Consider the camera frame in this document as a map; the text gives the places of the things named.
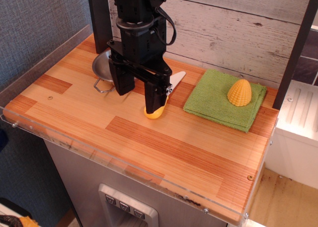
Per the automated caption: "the dark right shelf post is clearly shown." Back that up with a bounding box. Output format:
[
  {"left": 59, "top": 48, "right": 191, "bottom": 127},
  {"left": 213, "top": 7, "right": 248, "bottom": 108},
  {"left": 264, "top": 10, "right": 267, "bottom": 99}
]
[{"left": 272, "top": 0, "right": 318, "bottom": 110}]

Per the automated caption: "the yellow plastic corn cob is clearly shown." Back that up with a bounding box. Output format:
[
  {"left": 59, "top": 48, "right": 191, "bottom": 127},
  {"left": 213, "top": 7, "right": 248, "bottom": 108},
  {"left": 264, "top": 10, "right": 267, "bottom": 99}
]
[{"left": 227, "top": 79, "right": 252, "bottom": 107}]

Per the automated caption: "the toy knife yellow handle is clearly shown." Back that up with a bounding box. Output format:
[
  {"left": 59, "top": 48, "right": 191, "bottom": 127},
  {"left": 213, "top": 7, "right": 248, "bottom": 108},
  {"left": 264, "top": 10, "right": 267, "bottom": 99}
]
[{"left": 144, "top": 71, "right": 186, "bottom": 119}]

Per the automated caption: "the dark shelf post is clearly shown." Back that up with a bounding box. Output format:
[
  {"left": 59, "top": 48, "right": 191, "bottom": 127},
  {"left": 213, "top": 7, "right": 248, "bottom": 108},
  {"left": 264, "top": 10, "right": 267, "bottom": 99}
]
[
  {"left": 272, "top": 0, "right": 318, "bottom": 110},
  {"left": 88, "top": 0, "right": 113, "bottom": 54}
]

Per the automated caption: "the clear acrylic table guard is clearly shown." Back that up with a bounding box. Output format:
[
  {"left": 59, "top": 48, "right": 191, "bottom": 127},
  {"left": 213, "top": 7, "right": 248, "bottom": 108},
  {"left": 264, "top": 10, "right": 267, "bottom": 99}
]
[{"left": 3, "top": 103, "right": 253, "bottom": 225}]

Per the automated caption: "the yellow object bottom left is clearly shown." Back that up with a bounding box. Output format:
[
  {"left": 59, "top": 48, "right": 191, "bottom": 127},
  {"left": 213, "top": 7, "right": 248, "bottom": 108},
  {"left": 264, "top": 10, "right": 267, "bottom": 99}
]
[{"left": 0, "top": 214, "right": 40, "bottom": 227}]

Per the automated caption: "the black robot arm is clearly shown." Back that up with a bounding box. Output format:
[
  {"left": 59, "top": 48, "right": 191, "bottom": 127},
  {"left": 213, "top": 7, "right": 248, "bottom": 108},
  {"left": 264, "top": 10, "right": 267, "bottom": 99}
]
[{"left": 108, "top": 0, "right": 176, "bottom": 114}]

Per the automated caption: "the dark left shelf post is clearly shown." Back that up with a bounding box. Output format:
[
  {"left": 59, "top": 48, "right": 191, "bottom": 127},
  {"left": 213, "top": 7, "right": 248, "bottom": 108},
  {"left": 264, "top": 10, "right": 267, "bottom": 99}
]
[{"left": 88, "top": 0, "right": 113, "bottom": 54}]

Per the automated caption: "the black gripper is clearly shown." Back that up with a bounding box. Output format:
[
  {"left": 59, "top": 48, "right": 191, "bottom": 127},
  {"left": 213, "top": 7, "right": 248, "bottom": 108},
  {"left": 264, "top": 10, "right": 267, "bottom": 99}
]
[{"left": 108, "top": 18, "right": 172, "bottom": 114}]

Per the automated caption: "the stainless steel bowl with handles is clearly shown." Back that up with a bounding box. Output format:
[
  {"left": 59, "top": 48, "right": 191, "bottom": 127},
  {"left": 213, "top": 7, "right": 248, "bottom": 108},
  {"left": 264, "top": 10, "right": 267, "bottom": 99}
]
[{"left": 92, "top": 48, "right": 115, "bottom": 93}]

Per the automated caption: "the stainless steel toy fridge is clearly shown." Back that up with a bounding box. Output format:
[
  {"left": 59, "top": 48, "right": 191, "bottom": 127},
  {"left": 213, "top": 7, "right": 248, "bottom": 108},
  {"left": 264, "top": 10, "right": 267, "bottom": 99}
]
[{"left": 45, "top": 141, "right": 227, "bottom": 227}]

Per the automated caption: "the white toy sink unit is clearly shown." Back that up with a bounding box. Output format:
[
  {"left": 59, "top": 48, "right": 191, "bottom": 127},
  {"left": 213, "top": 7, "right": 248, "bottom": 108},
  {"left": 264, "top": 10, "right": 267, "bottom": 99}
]
[{"left": 263, "top": 25, "right": 318, "bottom": 190}]

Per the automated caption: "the green folded cloth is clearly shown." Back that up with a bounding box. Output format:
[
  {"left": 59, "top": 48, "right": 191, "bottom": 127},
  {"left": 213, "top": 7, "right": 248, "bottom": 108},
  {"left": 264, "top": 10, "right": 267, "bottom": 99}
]
[{"left": 183, "top": 69, "right": 266, "bottom": 133}]

